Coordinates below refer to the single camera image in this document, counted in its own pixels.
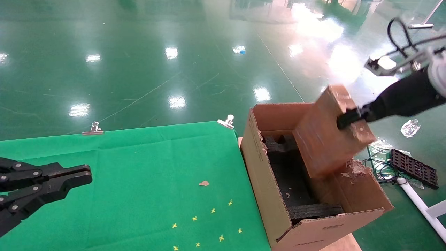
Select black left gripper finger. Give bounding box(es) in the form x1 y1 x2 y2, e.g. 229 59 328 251
0 157 92 193
0 171 93 237

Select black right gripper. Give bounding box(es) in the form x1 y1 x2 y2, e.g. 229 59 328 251
336 67 438 130

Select small brown cardboard box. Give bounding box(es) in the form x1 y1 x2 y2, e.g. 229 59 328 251
293 84 377 179

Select large open cardboard carton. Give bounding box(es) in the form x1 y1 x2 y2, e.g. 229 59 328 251
240 103 394 251

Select silver metal binder clip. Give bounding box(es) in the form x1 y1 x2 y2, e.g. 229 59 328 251
82 122 104 136
217 115 235 130

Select crumpled clear plastic wrap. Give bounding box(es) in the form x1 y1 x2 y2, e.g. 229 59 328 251
401 119 422 138

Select green table cloth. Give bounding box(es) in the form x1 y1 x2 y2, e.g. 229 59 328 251
0 121 272 251

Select black plastic grid panel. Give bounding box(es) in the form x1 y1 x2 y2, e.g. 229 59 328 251
390 149 439 190

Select black foam lining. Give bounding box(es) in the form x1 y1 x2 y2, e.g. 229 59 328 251
261 134 345 224

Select white metal stand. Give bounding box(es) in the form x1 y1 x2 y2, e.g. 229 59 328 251
408 0 444 29

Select tangled floor cables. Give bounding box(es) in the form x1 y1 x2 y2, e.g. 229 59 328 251
362 140 402 184

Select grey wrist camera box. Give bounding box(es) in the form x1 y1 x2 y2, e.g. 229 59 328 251
364 56 398 77

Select grey metal camera bracket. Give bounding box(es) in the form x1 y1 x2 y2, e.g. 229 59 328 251
393 48 433 76

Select thick black braided cable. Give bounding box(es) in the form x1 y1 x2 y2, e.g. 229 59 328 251
387 17 419 59

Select thin black cable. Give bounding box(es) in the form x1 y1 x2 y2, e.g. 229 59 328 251
401 32 446 53

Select white metal frame leg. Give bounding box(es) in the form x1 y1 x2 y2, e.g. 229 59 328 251
397 178 446 243

